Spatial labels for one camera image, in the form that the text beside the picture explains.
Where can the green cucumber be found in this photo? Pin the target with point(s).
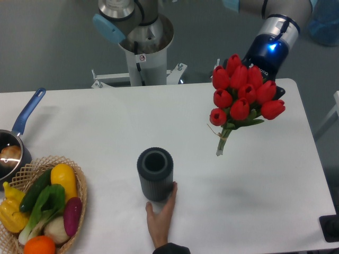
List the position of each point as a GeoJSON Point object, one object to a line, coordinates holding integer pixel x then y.
{"type": "Point", "coordinates": [30, 198]}

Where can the blue handled saucepan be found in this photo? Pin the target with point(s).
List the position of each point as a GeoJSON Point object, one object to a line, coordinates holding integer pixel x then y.
{"type": "Point", "coordinates": [13, 137]}

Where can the yellow squash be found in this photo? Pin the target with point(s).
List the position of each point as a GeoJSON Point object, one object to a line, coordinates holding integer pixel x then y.
{"type": "Point", "coordinates": [64, 175]}

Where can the blue plastic covered object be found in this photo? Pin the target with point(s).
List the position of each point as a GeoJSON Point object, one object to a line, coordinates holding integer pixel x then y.
{"type": "Point", "coordinates": [323, 26]}

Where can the white frame at right edge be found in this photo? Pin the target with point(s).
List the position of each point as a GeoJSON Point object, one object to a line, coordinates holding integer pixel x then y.
{"type": "Point", "coordinates": [330, 118]}

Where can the yellow bell pepper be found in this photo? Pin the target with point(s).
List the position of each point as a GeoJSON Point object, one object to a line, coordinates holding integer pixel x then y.
{"type": "Point", "coordinates": [11, 217]}

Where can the red tulip bouquet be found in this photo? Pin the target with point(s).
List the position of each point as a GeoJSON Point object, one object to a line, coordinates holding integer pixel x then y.
{"type": "Point", "coordinates": [242, 98]}

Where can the bare human hand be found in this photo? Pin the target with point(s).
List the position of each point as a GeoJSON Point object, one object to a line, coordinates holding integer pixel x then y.
{"type": "Point", "coordinates": [159, 223]}

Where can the dark sleeve forearm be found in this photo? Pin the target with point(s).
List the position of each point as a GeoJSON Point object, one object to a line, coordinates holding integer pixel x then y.
{"type": "Point", "coordinates": [171, 248]}

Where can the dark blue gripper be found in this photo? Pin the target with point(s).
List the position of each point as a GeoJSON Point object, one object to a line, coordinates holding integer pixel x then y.
{"type": "Point", "coordinates": [268, 55]}

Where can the black device at table edge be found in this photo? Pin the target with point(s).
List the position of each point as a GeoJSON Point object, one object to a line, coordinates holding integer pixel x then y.
{"type": "Point", "coordinates": [329, 226]}

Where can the purple eggplant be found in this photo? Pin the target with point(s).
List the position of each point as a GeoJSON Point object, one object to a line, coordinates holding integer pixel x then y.
{"type": "Point", "coordinates": [72, 214]}

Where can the orange fruit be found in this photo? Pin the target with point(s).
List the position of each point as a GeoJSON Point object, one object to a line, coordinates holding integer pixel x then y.
{"type": "Point", "coordinates": [40, 245]}

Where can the woven wicker basket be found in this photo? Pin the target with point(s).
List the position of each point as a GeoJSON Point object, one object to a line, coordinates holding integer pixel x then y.
{"type": "Point", "coordinates": [29, 173]}

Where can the green bok choy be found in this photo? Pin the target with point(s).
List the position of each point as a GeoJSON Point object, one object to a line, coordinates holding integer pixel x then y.
{"type": "Point", "coordinates": [50, 202]}

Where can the bread roll in saucepan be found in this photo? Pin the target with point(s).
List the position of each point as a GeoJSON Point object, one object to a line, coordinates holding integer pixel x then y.
{"type": "Point", "coordinates": [10, 156]}

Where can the dark grey ribbed vase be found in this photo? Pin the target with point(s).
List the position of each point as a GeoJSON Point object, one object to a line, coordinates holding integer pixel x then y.
{"type": "Point", "coordinates": [155, 170]}

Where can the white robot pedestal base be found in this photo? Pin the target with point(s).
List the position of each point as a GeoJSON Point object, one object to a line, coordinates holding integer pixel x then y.
{"type": "Point", "coordinates": [145, 48]}

